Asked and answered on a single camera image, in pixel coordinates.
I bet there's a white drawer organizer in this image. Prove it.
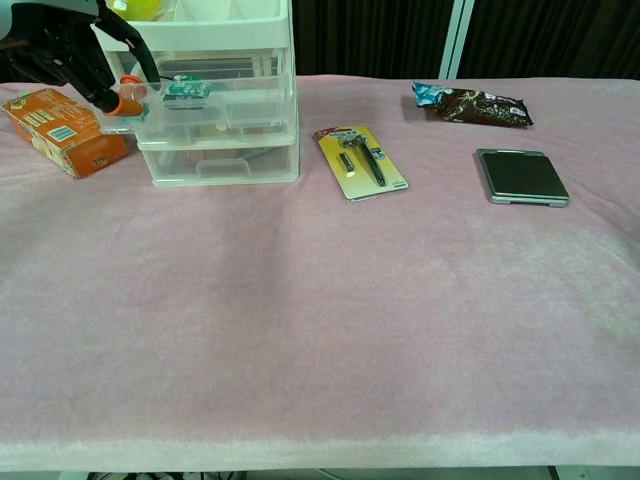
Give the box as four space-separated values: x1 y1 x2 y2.
92 0 302 189

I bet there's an orange cardboard box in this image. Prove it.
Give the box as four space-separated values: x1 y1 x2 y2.
0 87 130 180

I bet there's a pink table cloth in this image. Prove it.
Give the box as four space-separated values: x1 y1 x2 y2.
0 73 640 472

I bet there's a yellow razor blister pack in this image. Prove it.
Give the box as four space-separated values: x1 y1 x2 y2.
312 124 411 203

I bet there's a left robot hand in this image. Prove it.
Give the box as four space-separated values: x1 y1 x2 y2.
0 0 164 119

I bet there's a yellow banana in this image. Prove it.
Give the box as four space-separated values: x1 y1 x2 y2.
107 0 167 22

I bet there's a brown snack bag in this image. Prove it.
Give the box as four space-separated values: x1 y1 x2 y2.
411 80 535 128

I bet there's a white partition post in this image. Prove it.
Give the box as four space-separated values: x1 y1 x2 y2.
438 0 477 80

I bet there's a green small packet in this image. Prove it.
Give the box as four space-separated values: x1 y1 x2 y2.
161 75 212 111

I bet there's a silver square mirror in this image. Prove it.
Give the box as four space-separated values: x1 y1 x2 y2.
475 147 572 207

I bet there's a clear plastic drawer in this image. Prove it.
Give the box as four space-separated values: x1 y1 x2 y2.
102 74 297 137

